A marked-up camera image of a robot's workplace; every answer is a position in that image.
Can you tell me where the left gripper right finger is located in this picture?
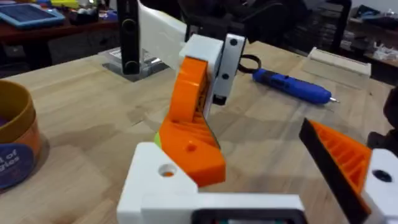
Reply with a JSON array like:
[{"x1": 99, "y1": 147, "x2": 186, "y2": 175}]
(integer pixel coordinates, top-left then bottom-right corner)
[{"x1": 298, "y1": 118, "x2": 398, "y2": 224}]

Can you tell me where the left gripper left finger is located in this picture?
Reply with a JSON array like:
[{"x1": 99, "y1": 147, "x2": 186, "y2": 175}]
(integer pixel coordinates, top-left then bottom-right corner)
[{"x1": 116, "y1": 142, "x2": 200, "y2": 224}]

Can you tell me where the blue electric screwdriver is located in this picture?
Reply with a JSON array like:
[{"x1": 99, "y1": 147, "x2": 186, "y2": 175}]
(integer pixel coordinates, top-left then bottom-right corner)
[{"x1": 251, "y1": 68, "x2": 340, "y2": 105}]

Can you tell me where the green disc with holes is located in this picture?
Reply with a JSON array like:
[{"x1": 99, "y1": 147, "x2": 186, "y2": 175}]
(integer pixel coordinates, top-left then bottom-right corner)
[{"x1": 153, "y1": 131, "x2": 164, "y2": 151}]

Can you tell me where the white shallow tray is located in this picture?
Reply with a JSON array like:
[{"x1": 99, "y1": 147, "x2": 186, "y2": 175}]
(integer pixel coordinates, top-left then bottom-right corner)
[{"x1": 307, "y1": 46, "x2": 373, "y2": 78}]

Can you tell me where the black metal stand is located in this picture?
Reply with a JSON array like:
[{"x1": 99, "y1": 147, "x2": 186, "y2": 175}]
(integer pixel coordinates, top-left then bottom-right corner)
[{"x1": 328, "y1": 0, "x2": 353, "y2": 54}]

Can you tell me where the orange tub with toys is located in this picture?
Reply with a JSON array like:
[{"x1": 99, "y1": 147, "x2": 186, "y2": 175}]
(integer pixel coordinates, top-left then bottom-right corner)
[{"x1": 0, "y1": 78, "x2": 42, "y2": 191}]

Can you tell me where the blue framed flat panel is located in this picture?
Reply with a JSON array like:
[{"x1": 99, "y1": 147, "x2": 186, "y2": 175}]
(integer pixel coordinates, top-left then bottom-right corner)
[{"x1": 0, "y1": 2, "x2": 67, "y2": 30}]

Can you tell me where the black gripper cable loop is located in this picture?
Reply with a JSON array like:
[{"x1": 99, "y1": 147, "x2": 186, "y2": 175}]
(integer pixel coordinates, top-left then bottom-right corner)
[{"x1": 238, "y1": 54, "x2": 262, "y2": 75}]

